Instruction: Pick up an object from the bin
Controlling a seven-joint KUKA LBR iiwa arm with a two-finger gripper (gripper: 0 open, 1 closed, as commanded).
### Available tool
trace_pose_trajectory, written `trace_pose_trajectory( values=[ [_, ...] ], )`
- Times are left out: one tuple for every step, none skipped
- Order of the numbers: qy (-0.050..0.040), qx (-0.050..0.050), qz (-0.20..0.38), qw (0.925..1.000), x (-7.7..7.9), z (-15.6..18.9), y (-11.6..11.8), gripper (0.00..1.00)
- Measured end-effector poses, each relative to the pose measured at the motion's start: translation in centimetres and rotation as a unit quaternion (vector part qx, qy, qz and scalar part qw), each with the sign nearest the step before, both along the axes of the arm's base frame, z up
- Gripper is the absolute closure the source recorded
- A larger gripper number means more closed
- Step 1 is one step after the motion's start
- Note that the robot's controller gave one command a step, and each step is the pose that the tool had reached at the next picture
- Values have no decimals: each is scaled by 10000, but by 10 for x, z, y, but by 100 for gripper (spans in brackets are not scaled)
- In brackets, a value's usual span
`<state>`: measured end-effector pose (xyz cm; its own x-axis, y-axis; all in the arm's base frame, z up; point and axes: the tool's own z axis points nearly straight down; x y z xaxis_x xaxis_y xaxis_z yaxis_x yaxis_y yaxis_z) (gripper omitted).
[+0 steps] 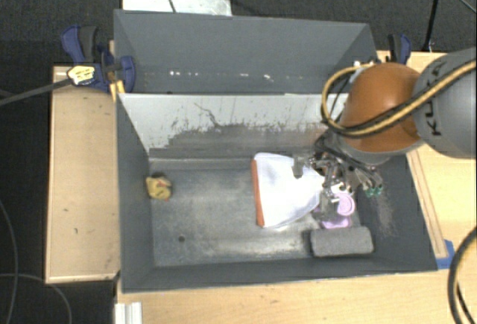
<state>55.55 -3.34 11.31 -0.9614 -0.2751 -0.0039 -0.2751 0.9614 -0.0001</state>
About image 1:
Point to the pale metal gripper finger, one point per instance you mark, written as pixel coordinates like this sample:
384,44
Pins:
299,166
328,199

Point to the pale purple plastic cup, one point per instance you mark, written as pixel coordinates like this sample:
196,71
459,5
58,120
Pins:
344,205

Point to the white cloth with orange edge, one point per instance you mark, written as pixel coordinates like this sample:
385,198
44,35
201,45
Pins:
287,192

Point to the grey sponge block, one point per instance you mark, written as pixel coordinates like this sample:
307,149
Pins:
341,241

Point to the grey metal bin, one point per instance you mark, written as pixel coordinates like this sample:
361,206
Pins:
223,54

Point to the yellow toy duck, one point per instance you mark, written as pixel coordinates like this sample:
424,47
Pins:
158,187

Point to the pale wood flat board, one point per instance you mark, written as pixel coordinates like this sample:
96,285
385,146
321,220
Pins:
82,181

